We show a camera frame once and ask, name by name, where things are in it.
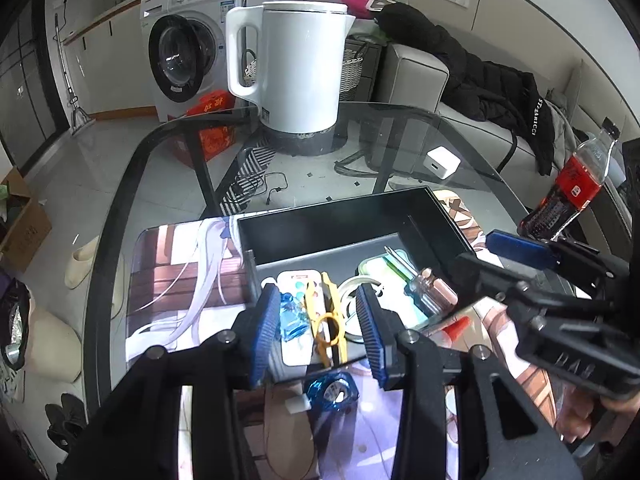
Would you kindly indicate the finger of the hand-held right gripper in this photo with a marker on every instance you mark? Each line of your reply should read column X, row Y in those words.
column 520, row 249
column 492, row 270

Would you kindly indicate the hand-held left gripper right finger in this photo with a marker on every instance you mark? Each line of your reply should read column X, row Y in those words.
column 372, row 332

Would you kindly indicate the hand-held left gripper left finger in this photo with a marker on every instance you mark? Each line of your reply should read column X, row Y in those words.
column 265, row 332

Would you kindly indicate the white paint palette card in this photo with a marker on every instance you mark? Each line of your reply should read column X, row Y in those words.
column 296, row 355

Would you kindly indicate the yellow plastic scissors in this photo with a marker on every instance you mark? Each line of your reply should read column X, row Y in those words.
column 314, row 305

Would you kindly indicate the black storage box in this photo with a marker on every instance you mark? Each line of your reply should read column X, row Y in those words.
column 320, row 225

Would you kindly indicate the person's right hand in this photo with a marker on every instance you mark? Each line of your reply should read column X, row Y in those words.
column 577, row 420

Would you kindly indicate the green white plastic case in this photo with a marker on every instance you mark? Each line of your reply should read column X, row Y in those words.
column 395, row 292

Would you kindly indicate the white tape roll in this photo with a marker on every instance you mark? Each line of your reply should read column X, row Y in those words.
column 350, row 285

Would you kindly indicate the red-capped glue tube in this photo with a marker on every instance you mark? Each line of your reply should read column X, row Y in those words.
column 456, row 329

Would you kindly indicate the blue round tape dispenser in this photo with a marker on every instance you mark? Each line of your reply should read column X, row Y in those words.
column 330, row 392

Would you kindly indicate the small screwdriver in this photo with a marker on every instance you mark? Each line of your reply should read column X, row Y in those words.
column 399, row 262

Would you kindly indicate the red label soda bottle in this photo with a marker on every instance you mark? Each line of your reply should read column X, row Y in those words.
column 575, row 185

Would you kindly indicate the printed desk mat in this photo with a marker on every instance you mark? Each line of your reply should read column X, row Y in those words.
column 170, row 270

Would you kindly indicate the white charger cube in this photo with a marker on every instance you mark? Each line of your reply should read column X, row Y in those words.
column 441, row 162

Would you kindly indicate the grey cloth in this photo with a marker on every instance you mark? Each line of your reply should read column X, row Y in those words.
column 567, row 125

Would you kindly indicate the striped floor rug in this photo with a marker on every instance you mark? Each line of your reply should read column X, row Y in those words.
column 247, row 180

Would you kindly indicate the black jacket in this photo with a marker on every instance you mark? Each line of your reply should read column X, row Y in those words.
column 480, row 85

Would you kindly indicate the black kettle base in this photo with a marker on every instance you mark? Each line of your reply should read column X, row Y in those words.
column 300, row 142

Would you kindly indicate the red cardboard box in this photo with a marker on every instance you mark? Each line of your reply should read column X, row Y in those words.
column 215, row 135

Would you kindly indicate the beige sofa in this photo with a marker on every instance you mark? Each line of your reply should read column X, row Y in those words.
column 410, row 75

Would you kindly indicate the large beige slipper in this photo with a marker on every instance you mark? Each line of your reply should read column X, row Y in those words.
column 55, row 345

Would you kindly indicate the black shoe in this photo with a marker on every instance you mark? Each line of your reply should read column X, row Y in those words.
column 65, row 420

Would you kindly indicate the wicker basket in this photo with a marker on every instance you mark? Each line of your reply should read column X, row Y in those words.
column 352, row 70

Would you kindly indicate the foil-lined black pan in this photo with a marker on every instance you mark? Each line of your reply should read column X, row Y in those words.
column 12, row 330

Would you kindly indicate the brown cardboard box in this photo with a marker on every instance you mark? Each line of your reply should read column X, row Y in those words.
column 25, row 225

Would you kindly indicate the white electric kettle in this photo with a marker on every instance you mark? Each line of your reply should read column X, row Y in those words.
column 300, row 65

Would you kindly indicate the pink cloth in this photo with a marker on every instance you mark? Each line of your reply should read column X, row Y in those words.
column 352, row 0

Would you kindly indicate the floor mop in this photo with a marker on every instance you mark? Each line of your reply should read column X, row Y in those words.
column 70, row 85

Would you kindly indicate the white base cabinet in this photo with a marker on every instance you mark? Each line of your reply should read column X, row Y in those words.
column 115, row 50

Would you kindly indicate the white washing machine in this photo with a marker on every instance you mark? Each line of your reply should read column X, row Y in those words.
column 200, row 15

